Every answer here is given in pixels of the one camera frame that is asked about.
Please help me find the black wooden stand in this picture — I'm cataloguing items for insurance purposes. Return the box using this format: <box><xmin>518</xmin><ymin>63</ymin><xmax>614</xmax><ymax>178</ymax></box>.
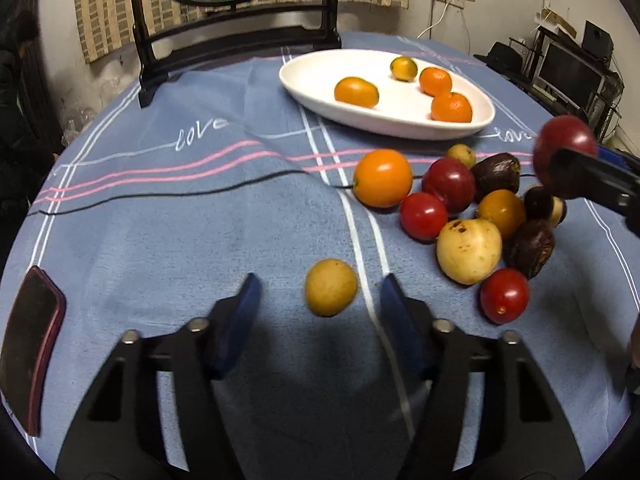
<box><xmin>128</xmin><ymin>0</ymin><xmax>342</xmax><ymax>109</ymax></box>

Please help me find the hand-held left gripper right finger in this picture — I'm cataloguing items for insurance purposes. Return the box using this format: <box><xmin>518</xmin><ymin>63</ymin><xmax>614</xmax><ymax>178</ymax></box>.
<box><xmin>378</xmin><ymin>273</ymin><xmax>587</xmax><ymax>480</ymax></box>

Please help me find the black speaker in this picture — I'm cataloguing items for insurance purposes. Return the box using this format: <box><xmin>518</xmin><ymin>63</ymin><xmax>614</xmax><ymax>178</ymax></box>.
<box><xmin>582</xmin><ymin>20</ymin><xmax>615</xmax><ymax>59</ymax></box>

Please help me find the tiny yellow fruit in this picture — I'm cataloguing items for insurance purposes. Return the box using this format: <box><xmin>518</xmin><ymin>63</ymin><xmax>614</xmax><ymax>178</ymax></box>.
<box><xmin>446</xmin><ymin>143</ymin><xmax>477</xmax><ymax>170</ymax></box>

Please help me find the small dark purple fruit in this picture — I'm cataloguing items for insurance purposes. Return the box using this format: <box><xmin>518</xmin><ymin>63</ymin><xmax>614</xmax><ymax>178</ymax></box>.
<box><xmin>522</xmin><ymin>185</ymin><xmax>569</xmax><ymax>229</ymax></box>

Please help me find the phone with red case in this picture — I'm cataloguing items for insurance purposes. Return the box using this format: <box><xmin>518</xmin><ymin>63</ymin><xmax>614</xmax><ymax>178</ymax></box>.
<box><xmin>0</xmin><ymin>265</ymin><xmax>68</xmax><ymax>438</ymax></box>

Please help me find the white cable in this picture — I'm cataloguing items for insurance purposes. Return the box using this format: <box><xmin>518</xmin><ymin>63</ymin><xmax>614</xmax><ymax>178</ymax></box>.
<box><xmin>416</xmin><ymin>1</ymin><xmax>452</xmax><ymax>41</ymax></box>

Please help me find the dark red plum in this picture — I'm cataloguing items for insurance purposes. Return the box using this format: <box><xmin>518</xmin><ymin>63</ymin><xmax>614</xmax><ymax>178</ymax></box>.
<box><xmin>421</xmin><ymin>156</ymin><xmax>477</xmax><ymax>215</ymax></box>
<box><xmin>532</xmin><ymin>114</ymin><xmax>600</xmax><ymax>200</ymax></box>

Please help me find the dark purple passion fruit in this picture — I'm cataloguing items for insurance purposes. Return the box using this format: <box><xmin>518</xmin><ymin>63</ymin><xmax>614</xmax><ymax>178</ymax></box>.
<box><xmin>469</xmin><ymin>152</ymin><xmax>522</xmax><ymax>205</ymax></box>
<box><xmin>504</xmin><ymin>218</ymin><xmax>557</xmax><ymax>281</ymax></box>

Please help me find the blue striped tablecloth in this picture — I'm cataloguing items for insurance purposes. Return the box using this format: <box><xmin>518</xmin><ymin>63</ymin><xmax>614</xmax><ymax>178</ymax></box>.
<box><xmin>0</xmin><ymin>30</ymin><xmax>640</xmax><ymax>480</ymax></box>

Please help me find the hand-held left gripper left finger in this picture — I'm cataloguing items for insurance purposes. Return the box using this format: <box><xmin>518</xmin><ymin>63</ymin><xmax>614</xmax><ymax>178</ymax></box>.
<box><xmin>55</xmin><ymin>273</ymin><xmax>263</xmax><ymax>480</ymax></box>

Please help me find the black computer monitor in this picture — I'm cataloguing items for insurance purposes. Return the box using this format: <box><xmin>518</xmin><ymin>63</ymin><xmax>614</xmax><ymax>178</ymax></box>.
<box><xmin>531</xmin><ymin>40</ymin><xmax>609</xmax><ymax>107</ymax></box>

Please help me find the orange-brown round fruit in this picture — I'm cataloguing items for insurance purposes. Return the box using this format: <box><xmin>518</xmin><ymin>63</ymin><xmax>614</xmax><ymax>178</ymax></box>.
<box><xmin>476</xmin><ymin>188</ymin><xmax>527</xmax><ymax>240</ymax></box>

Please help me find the white oval plate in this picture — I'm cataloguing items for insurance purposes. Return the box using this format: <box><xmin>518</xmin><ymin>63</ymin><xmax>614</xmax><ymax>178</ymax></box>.
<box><xmin>278</xmin><ymin>49</ymin><xmax>496</xmax><ymax>141</ymax></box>

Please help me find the red tomato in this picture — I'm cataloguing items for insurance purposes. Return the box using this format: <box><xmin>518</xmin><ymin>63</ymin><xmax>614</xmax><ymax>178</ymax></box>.
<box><xmin>479</xmin><ymin>267</ymin><xmax>531</xmax><ymax>325</ymax></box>
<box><xmin>399</xmin><ymin>191</ymin><xmax>450</xmax><ymax>242</ymax></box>

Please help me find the clear plastic wrap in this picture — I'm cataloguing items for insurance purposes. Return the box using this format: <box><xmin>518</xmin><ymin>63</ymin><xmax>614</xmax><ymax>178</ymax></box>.
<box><xmin>62</xmin><ymin>102</ymin><xmax>98</xmax><ymax>148</ymax></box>

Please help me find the black hat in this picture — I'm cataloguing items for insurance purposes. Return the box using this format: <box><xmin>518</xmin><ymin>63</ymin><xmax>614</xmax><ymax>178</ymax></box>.
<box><xmin>474</xmin><ymin>41</ymin><xmax>524</xmax><ymax>79</ymax></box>

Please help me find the large orange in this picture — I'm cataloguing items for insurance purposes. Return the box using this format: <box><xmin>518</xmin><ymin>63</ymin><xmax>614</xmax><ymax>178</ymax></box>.
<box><xmin>352</xmin><ymin>148</ymin><xmax>414</xmax><ymax>210</ymax></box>

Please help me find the small yellow round fruit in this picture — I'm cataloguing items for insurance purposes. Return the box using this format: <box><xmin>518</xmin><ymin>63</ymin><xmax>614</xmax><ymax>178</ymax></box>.
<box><xmin>304</xmin><ymin>258</ymin><xmax>360</xmax><ymax>318</ymax></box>

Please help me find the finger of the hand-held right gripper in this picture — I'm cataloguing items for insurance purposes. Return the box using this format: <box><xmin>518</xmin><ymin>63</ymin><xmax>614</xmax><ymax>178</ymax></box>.
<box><xmin>549</xmin><ymin>148</ymin><xmax>640</xmax><ymax>237</ymax></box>
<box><xmin>595</xmin><ymin>143</ymin><xmax>640</xmax><ymax>176</ymax></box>

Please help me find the greenish small orange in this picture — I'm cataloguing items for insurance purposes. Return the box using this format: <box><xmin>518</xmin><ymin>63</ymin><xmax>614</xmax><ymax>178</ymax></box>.
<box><xmin>389</xmin><ymin>56</ymin><xmax>419</xmax><ymax>83</ymax></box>

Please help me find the large pale yellow fruit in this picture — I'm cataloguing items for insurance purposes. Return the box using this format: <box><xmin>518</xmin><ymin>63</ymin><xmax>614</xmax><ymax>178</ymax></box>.
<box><xmin>435</xmin><ymin>217</ymin><xmax>503</xmax><ymax>286</ymax></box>

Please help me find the black computer desk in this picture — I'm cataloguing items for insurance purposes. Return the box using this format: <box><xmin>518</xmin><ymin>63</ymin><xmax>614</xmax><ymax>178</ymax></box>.
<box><xmin>506</xmin><ymin>24</ymin><xmax>627</xmax><ymax>142</ymax></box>

